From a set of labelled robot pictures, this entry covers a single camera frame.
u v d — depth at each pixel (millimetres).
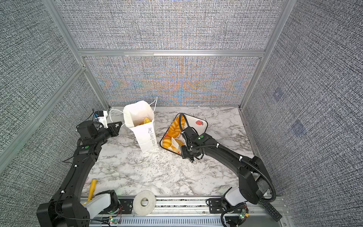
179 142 924
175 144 863
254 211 726
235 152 499
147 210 718
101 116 677
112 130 680
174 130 1005
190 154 732
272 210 714
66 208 383
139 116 929
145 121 918
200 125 1080
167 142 947
